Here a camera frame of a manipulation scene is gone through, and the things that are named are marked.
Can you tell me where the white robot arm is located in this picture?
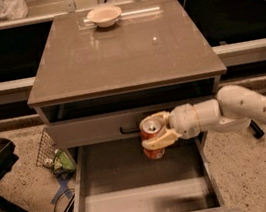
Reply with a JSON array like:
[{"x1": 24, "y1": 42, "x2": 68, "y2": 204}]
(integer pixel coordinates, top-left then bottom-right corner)
[{"x1": 139, "y1": 85, "x2": 266, "y2": 153}]

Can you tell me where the wire mesh basket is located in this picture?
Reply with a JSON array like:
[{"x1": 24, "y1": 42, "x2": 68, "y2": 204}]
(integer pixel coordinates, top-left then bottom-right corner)
[{"x1": 36, "y1": 130, "x2": 55, "y2": 166}]

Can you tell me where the grey drawer cabinet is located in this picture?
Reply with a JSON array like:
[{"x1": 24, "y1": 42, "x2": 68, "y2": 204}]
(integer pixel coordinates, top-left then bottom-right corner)
[{"x1": 13, "y1": 0, "x2": 251, "y2": 212}]

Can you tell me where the black drawer handle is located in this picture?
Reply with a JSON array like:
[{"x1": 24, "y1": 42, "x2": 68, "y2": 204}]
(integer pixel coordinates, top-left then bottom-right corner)
[{"x1": 120, "y1": 127, "x2": 140, "y2": 135}]

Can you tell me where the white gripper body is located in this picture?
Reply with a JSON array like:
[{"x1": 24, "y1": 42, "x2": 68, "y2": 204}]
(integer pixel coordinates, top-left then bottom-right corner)
[{"x1": 169, "y1": 104, "x2": 200, "y2": 140}]

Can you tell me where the black cable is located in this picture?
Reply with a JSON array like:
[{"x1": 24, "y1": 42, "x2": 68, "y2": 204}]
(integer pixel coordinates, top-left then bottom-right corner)
[{"x1": 47, "y1": 188, "x2": 80, "y2": 212}]

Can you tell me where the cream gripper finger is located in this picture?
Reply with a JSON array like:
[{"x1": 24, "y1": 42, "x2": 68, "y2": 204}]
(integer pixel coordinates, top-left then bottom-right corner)
[
  {"x1": 141, "y1": 129, "x2": 182, "y2": 151},
  {"x1": 139, "y1": 111, "x2": 170, "y2": 130}
]

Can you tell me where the open middle drawer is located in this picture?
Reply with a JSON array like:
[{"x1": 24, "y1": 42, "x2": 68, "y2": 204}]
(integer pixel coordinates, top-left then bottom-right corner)
[{"x1": 74, "y1": 137, "x2": 240, "y2": 212}]

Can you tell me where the closed top drawer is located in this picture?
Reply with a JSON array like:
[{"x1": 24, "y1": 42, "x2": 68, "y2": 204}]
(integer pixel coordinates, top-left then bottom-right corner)
[{"x1": 44, "y1": 95, "x2": 224, "y2": 152}]

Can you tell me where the black floor bar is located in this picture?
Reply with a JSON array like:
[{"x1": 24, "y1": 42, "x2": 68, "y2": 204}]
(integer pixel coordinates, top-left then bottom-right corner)
[{"x1": 250, "y1": 120, "x2": 264, "y2": 139}]

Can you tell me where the white bowl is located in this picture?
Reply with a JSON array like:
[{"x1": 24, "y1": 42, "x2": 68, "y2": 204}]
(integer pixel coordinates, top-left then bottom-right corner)
[{"x1": 87, "y1": 5, "x2": 121, "y2": 28}]

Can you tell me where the green crumpled bag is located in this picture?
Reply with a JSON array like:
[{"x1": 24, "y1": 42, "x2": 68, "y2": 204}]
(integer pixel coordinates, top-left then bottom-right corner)
[{"x1": 43, "y1": 149, "x2": 76, "y2": 175}]

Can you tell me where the red coke can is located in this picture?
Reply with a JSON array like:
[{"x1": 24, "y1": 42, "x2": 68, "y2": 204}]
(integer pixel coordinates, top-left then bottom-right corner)
[{"x1": 140, "y1": 118, "x2": 165, "y2": 160}]

